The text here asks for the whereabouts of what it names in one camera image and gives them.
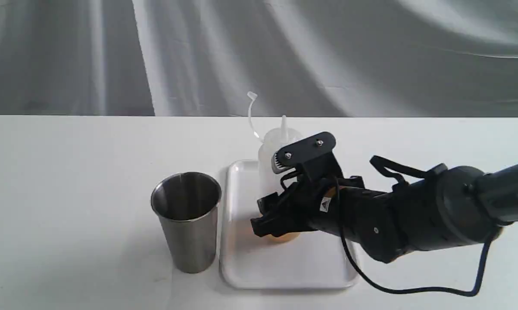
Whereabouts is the stainless steel cup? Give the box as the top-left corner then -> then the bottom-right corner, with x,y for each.
150,171 -> 223,273

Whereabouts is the translucent squeeze bottle amber liquid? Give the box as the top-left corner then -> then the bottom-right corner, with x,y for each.
247,91 -> 305,244

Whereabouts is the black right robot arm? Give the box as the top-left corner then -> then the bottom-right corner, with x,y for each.
250,132 -> 518,264

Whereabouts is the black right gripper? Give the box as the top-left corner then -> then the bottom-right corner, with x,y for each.
250,132 -> 449,264

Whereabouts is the white plastic tray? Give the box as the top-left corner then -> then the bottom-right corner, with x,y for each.
219,160 -> 361,290

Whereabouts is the black cable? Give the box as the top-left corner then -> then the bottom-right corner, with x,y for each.
334,156 -> 494,298

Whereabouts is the grey backdrop cloth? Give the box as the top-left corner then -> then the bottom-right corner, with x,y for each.
0,0 -> 518,117

